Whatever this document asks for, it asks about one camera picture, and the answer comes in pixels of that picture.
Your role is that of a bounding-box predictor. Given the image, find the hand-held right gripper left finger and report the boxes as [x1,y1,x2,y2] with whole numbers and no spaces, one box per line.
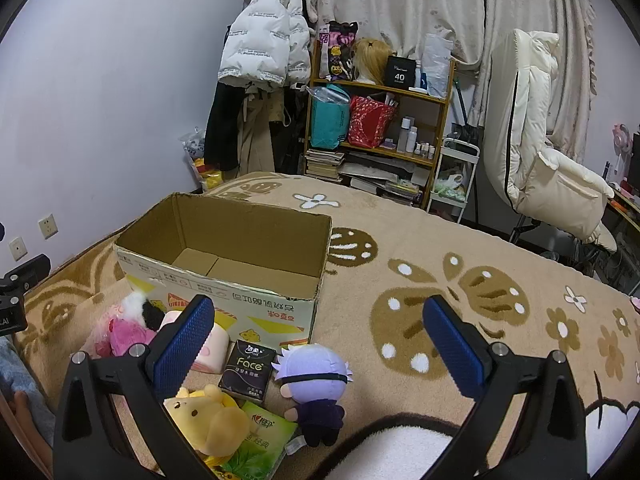
[52,294,216,480]

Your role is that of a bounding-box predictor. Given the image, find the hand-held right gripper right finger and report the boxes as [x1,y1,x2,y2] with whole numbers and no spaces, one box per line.
[421,295,588,480]

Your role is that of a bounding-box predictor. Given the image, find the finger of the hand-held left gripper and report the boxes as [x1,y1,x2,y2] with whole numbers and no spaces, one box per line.
[0,254,52,292]

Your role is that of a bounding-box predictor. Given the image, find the pink cylinder plush toy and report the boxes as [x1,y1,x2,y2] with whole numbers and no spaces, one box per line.
[159,310,232,375]

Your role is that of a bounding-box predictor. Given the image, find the black tissue pack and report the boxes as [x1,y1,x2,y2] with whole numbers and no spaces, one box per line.
[218,340,277,403]

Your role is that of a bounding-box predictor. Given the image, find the yellow bear plush toy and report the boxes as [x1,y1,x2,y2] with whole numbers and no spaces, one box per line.
[164,385,251,468]

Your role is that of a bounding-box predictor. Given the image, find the printed cardboard box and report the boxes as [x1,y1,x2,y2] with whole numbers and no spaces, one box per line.
[114,192,333,346]

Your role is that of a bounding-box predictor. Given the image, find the green tissue pack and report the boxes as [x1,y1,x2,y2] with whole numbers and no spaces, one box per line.
[220,401,300,480]

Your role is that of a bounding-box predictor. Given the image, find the purple haired plush doll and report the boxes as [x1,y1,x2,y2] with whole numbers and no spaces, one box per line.
[271,343,354,448]

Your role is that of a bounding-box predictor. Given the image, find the person's leg in blue jeans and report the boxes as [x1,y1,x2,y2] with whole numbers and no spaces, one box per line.
[0,337,57,466]

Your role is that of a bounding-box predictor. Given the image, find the beige butterfly printed blanket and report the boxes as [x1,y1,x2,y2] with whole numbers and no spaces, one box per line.
[10,171,640,480]

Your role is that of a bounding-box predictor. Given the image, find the pile of papers and books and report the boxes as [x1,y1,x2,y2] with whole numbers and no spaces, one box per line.
[340,152,431,206]

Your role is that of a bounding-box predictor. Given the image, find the white utility cart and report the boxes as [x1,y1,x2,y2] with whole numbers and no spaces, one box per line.
[429,135,481,223]

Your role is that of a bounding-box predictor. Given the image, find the plastic bag of snacks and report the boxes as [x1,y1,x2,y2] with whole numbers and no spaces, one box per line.
[180,127,223,192]

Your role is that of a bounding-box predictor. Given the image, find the wooden shelf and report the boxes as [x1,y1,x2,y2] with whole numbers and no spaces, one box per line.
[302,40,457,211]

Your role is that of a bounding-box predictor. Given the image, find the stack of books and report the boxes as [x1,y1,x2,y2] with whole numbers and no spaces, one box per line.
[305,147,346,183]

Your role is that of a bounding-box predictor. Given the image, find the beige hanging trousers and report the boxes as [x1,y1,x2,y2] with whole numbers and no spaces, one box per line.
[235,87,286,176]

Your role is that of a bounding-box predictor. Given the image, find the black hanging garment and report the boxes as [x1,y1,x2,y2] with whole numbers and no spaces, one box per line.
[204,80,251,173]

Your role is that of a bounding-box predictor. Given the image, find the cluttered desk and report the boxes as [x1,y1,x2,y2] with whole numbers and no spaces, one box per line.
[604,132,640,296]

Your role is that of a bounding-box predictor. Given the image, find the black hanging coat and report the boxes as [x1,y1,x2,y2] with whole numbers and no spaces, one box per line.
[274,85,312,176]

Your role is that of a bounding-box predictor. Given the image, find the cream padded chair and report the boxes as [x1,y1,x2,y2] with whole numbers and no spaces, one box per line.
[490,29,618,256]

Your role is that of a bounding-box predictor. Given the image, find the red patterned bag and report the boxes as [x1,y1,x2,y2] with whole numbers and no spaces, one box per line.
[348,95,397,149]

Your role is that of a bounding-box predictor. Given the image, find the teal bag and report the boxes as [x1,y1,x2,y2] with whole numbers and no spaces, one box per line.
[309,85,352,150]

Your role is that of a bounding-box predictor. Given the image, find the pink desk fan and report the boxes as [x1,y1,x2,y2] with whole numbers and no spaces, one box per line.
[612,122,634,181]

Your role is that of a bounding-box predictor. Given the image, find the black box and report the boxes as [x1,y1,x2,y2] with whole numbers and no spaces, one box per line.
[384,56,418,91]

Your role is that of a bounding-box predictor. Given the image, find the clear plastic bag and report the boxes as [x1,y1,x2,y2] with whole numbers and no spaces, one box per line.
[422,32,453,98]

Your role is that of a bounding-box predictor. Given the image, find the blonde wig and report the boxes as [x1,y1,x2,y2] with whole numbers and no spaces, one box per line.
[351,37,396,85]

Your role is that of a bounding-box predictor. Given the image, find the black purple printed bag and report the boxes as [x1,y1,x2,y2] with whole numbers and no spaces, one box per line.
[319,21,360,82]

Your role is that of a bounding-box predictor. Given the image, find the white puffer jacket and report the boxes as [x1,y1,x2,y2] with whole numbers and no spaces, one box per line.
[217,0,313,92]

